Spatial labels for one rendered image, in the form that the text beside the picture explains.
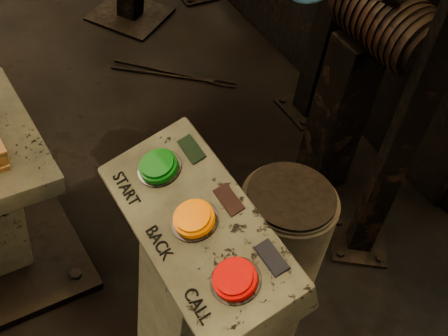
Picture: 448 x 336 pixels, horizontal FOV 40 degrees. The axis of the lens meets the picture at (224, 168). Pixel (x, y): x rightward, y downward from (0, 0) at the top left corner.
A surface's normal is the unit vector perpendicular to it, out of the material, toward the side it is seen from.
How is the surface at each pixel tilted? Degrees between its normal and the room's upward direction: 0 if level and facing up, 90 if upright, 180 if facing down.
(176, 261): 20
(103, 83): 0
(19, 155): 0
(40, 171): 0
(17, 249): 90
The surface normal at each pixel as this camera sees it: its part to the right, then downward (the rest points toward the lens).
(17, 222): 0.52, 0.65
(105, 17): 0.11, -0.69
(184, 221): -0.19, -0.54
